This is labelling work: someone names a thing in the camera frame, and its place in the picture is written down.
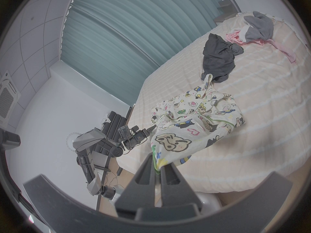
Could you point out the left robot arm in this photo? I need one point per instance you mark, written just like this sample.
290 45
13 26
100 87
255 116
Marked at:
90 138

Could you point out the blue-green curtain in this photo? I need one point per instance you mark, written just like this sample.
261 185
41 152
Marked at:
121 33

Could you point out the grey bedside table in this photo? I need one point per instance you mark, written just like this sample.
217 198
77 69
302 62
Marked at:
226 11

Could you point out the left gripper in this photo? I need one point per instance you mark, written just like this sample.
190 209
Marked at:
141 135

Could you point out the white ceiling air conditioner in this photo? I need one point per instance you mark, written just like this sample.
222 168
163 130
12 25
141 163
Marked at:
8 98

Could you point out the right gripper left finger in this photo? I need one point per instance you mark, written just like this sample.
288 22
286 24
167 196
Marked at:
141 195

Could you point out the dark grey garment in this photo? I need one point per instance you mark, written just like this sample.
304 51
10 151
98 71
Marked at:
237 49

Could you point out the black garment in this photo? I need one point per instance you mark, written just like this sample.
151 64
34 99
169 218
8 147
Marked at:
218 57

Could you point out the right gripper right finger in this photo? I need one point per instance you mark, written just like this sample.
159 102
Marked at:
175 195

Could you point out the white printed pyjama top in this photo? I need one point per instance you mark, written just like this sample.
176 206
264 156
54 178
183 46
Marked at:
194 110

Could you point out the pink garment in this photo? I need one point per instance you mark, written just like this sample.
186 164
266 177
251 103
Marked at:
284 48

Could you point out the bed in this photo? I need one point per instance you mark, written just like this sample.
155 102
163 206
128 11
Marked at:
255 105

